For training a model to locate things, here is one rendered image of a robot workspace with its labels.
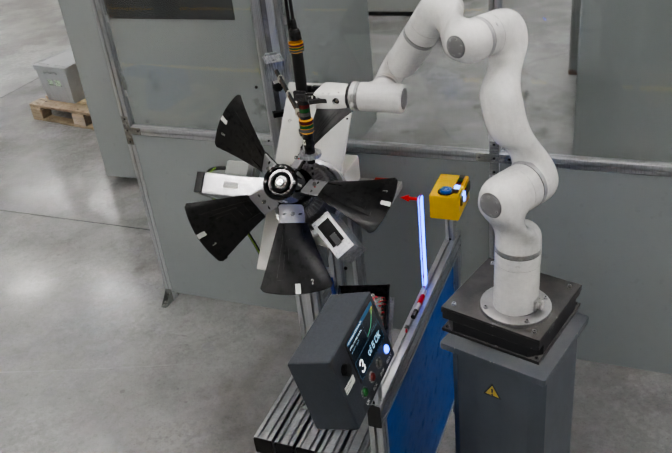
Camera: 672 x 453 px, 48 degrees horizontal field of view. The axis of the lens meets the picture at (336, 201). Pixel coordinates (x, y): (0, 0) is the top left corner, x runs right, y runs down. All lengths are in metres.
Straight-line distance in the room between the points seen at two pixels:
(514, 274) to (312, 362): 0.64
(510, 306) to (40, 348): 2.65
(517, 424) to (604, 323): 1.20
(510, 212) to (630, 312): 1.50
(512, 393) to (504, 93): 0.81
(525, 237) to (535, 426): 0.55
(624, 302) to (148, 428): 2.03
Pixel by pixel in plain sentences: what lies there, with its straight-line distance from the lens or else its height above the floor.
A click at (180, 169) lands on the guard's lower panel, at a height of 0.80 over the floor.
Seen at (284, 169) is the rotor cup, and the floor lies 1.25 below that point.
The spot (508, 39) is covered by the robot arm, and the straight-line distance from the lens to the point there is 1.87.
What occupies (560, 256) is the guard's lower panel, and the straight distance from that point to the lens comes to 3.17.
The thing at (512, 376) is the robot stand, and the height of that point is 0.89.
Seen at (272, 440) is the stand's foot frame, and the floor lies 0.08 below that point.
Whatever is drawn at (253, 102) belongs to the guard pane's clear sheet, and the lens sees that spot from 3.27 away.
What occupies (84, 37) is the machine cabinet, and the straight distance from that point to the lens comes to 5.14.
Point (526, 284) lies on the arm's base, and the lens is 2.04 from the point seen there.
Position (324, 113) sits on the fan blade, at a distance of 2.48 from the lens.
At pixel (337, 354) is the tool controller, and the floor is 1.25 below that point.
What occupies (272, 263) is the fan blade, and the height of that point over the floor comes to 1.02.
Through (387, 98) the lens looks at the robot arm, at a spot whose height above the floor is 1.52.
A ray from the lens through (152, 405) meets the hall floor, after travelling 3.54.
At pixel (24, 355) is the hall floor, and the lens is 4.10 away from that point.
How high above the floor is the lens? 2.32
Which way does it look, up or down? 29 degrees down
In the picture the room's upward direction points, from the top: 7 degrees counter-clockwise
